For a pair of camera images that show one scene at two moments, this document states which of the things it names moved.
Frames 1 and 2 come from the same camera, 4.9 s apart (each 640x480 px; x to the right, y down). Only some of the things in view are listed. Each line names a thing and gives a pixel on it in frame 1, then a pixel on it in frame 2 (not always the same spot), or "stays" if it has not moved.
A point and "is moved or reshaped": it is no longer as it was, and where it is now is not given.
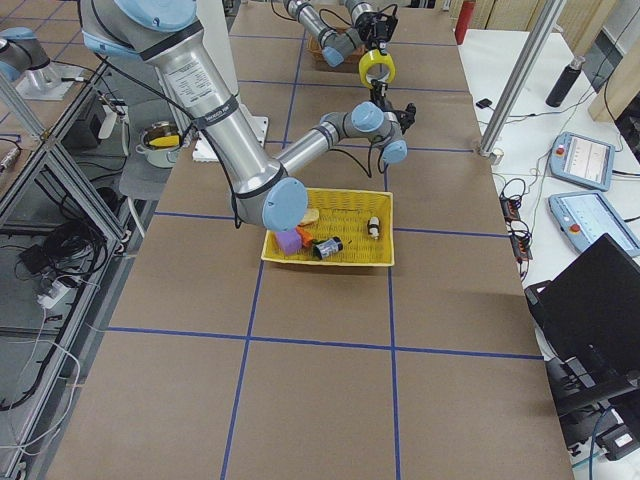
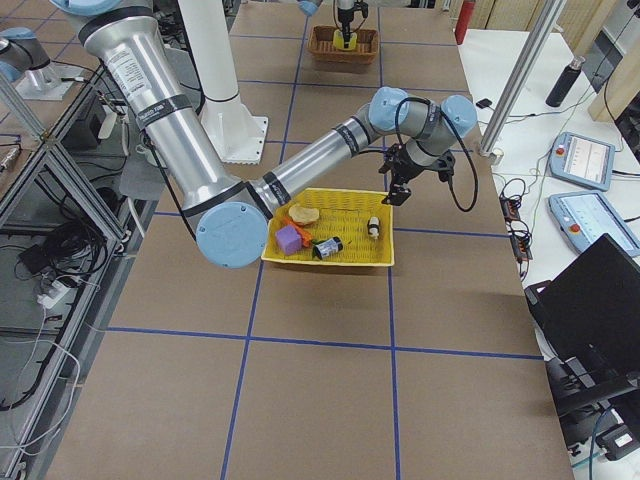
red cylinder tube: (464, 21) stays
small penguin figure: (373, 226) stays
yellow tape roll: (374, 57) is moved or reshaped
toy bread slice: (310, 216) stays
